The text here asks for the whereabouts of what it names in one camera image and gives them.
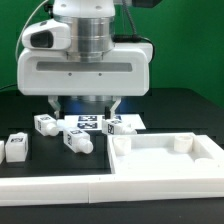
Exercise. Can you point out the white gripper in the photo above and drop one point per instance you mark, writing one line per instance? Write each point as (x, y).
(123, 71)

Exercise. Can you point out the white square tabletop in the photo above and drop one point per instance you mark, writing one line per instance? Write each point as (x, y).
(145, 154)

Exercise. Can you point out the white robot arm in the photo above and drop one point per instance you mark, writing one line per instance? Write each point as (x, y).
(77, 53)

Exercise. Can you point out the white sheet with tags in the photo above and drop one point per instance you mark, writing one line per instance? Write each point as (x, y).
(94, 122)

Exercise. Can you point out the white part at left edge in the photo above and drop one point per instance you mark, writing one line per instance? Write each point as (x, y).
(2, 151)

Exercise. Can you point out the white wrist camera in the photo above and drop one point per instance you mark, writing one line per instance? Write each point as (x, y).
(49, 34)

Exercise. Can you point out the white L-shaped obstacle wall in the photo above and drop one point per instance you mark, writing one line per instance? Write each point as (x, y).
(111, 188)

